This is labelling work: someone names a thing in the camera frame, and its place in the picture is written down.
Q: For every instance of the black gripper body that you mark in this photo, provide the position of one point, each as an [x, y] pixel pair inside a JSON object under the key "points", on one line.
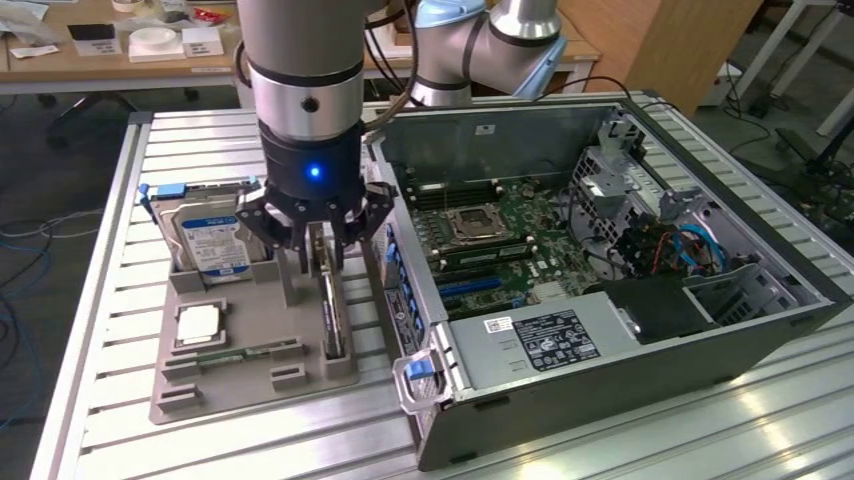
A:
{"points": [[314, 165]]}

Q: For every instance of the Nvidia graphics card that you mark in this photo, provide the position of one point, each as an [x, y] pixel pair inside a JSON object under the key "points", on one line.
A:
{"points": [[332, 310]]}

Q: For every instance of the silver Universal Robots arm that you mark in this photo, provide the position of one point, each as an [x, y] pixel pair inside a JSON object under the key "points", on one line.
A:
{"points": [[308, 75]]}

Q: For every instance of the hard disk with blue carrier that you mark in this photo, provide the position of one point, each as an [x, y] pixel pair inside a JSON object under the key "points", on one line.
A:
{"points": [[207, 240]]}

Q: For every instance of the metal CPU socket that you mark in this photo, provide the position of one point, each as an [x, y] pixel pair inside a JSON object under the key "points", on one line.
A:
{"points": [[480, 223]]}

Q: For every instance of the silver CPU chip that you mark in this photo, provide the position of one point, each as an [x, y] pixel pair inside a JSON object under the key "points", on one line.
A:
{"points": [[201, 325]]}

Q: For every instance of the white case sticker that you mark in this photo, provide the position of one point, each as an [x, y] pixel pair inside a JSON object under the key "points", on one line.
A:
{"points": [[485, 129]]}

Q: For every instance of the green Dell motherboard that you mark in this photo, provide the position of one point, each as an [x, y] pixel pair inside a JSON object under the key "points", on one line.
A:
{"points": [[534, 230]]}

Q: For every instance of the green RAM stick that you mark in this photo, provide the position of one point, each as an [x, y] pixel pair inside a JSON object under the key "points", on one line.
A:
{"points": [[234, 354]]}

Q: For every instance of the white paper stack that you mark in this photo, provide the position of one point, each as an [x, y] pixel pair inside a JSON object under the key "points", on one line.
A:
{"points": [[401, 47]]}

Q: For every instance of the plain white box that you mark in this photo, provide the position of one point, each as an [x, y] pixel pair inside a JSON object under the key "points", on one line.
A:
{"points": [[203, 42]]}

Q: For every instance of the small silver chipset heatsink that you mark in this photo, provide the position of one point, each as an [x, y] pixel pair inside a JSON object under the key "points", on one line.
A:
{"points": [[550, 292]]}

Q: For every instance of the grey plastic parts rack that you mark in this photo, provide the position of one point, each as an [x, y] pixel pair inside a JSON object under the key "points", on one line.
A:
{"points": [[254, 380]]}

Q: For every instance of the blue plastic case latch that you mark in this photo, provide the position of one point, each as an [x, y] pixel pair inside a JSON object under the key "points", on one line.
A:
{"points": [[420, 371]]}

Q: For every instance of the red packet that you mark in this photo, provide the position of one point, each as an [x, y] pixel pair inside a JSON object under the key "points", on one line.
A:
{"points": [[207, 16]]}

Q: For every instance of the perforated metal drive cage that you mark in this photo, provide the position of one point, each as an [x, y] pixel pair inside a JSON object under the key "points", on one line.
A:
{"points": [[608, 195]]}

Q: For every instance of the grey power supply unit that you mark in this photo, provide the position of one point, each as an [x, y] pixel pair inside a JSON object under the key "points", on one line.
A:
{"points": [[534, 345]]}

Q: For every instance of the black chair base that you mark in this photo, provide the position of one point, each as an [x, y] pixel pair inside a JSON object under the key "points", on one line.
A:
{"points": [[74, 112]]}

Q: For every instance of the wooden desk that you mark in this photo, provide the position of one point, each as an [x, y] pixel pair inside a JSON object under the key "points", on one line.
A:
{"points": [[101, 67]]}

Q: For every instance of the white box with black lid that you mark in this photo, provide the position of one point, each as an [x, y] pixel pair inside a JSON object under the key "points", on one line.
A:
{"points": [[94, 40]]}

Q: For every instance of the beige tape roll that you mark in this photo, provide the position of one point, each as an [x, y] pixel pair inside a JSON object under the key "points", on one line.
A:
{"points": [[126, 5]]}

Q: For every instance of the white paper label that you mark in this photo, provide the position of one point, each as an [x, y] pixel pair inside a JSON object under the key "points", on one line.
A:
{"points": [[34, 51]]}

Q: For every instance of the dark grey open PC case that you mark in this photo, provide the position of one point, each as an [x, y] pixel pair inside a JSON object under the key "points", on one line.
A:
{"points": [[601, 400]]}

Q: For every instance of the clear plastic bag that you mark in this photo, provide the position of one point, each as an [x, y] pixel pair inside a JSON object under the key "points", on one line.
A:
{"points": [[27, 27]]}

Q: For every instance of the wooden cabinet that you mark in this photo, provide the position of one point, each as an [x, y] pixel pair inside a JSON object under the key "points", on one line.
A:
{"points": [[668, 50]]}

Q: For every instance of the grey metal disk bay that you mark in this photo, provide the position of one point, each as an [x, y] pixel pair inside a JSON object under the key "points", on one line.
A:
{"points": [[748, 300]]}

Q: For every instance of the black stand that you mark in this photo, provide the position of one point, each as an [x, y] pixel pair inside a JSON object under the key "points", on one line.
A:
{"points": [[795, 140]]}

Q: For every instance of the white table frame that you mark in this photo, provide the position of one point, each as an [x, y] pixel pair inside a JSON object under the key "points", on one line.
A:
{"points": [[809, 50]]}

